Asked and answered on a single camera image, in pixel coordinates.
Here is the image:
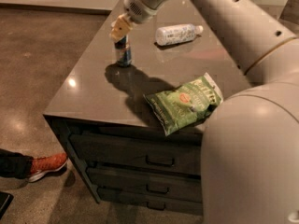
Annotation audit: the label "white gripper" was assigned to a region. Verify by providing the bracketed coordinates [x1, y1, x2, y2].
[110, 0, 157, 43]

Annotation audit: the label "redbull can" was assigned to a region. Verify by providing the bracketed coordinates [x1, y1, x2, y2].
[114, 36, 132, 67]

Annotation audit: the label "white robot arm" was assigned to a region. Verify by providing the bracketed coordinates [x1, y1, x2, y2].
[111, 0, 299, 224]

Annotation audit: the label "green jalapeno chip bag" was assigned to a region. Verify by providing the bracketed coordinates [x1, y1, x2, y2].
[144, 73, 223, 136]

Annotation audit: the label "clear plastic water bottle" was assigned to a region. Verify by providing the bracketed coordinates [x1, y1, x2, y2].
[155, 24, 204, 46]

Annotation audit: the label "grey drawer cabinet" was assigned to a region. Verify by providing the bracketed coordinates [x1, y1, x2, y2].
[43, 115, 206, 217]

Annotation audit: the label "top left drawer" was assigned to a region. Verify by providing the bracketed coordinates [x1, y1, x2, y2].
[69, 133, 200, 175]

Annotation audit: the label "drawer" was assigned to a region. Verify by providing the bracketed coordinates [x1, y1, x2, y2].
[86, 167, 202, 202]
[97, 188, 203, 216]
[69, 133, 200, 175]

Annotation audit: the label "orange sneaker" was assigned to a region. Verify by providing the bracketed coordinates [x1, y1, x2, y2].
[27, 153, 68, 183]

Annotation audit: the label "middle left drawer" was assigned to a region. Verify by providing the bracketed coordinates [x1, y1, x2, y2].
[86, 167, 202, 202]

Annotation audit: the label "black trouser leg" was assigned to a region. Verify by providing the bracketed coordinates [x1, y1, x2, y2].
[0, 149, 33, 179]

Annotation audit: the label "bottom left drawer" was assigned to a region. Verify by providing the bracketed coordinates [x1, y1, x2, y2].
[97, 188, 203, 216]

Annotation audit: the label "black object on floor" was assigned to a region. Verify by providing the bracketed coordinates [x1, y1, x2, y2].
[0, 192, 13, 219]

